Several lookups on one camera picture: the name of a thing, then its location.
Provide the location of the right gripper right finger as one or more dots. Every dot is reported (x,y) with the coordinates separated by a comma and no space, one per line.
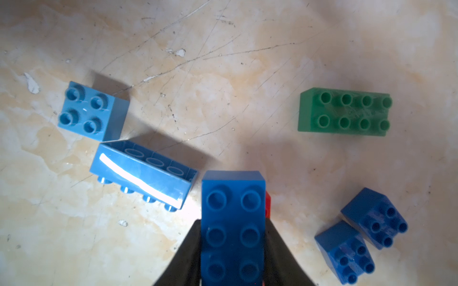
(280,267)

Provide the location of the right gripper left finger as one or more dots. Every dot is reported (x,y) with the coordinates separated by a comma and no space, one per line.
(184,269)

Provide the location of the red 2x4 lego brick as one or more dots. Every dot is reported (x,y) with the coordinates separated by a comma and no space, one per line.
(267,205)

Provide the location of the blue 2x4 lego brick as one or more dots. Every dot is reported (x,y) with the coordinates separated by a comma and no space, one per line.
(232,228)

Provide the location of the green 2x4 lego brick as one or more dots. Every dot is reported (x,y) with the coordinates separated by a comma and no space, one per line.
(325,110)

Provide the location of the blue 2x2 brick lower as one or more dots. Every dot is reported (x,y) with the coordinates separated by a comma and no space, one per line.
(345,252)

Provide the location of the light blue 2x4 brick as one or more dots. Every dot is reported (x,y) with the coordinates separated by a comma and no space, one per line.
(139,170)

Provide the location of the blue 2x2 brick upper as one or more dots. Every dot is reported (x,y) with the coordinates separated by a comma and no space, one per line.
(374,215)

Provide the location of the light blue 2x2 brick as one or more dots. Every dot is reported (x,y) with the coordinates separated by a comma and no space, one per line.
(92,113)

